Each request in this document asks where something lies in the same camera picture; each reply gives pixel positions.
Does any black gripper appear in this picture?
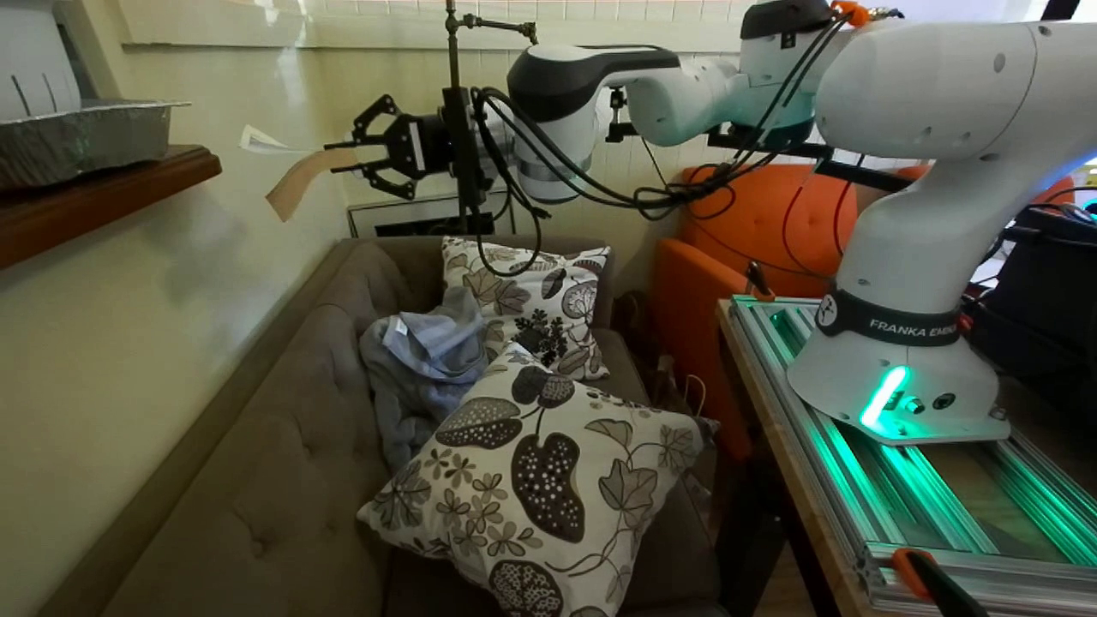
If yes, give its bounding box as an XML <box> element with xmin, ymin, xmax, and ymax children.
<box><xmin>347</xmin><ymin>93</ymin><xmax>465</xmax><ymax>211</ymax></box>

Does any tufted fabric couch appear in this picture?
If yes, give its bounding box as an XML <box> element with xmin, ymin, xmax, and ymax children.
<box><xmin>36</xmin><ymin>233</ymin><xmax>732</xmax><ymax>617</ymax></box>

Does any white framed picture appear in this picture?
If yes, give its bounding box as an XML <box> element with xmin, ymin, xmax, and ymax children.
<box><xmin>347</xmin><ymin>188</ymin><xmax>521</xmax><ymax>245</ymax></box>

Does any floor lamp with white shade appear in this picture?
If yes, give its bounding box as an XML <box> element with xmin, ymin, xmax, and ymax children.
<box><xmin>441</xmin><ymin>0</ymin><xmax>541</xmax><ymax>239</ymax></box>

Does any light blue blanket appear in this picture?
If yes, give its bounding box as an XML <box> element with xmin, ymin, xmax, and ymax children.
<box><xmin>355</xmin><ymin>284</ymin><xmax>501</xmax><ymax>478</ymax></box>

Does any floral leaf print pillow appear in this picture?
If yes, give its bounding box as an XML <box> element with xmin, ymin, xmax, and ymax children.
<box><xmin>353</xmin><ymin>340</ymin><xmax>709</xmax><ymax>617</ymax></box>
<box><xmin>438</xmin><ymin>233</ymin><xmax>618</xmax><ymax>388</ymax></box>

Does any aluminium foil tray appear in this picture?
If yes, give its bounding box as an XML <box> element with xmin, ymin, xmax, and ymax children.
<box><xmin>0</xmin><ymin>96</ymin><xmax>190</xmax><ymax>193</ymax></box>

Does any orange armchair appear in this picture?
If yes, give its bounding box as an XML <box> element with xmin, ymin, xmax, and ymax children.
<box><xmin>652</xmin><ymin>163</ymin><xmax>921</xmax><ymax>463</ymax></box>

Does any orange black clamp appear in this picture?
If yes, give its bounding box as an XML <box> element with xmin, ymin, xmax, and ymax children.
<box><xmin>887</xmin><ymin>544</ymin><xmax>993</xmax><ymax>617</ymax></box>

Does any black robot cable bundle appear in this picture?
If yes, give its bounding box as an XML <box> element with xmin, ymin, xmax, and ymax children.
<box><xmin>465</xmin><ymin>6</ymin><xmax>907</xmax><ymax>284</ymax></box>

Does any dark wooden wall shelf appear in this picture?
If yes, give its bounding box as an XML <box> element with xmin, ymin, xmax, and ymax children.
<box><xmin>0</xmin><ymin>146</ymin><xmax>226</xmax><ymax>273</ymax></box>

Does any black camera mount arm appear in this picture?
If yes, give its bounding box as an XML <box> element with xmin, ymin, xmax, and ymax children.
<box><xmin>702</xmin><ymin>122</ymin><xmax>917</xmax><ymax>193</ymax></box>

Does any aluminium rail robot table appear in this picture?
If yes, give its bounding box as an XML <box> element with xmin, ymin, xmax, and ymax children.
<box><xmin>715</xmin><ymin>293</ymin><xmax>1097</xmax><ymax>617</ymax></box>

